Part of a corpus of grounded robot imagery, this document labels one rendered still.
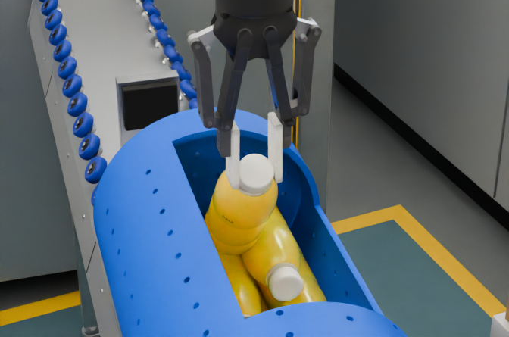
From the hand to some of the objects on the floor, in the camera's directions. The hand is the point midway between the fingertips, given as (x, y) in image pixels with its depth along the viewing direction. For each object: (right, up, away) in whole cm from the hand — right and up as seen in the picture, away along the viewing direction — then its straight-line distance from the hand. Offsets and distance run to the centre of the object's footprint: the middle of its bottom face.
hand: (254, 151), depth 115 cm
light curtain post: (+11, -69, +138) cm, 155 cm away
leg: (-42, -48, +174) cm, 185 cm away
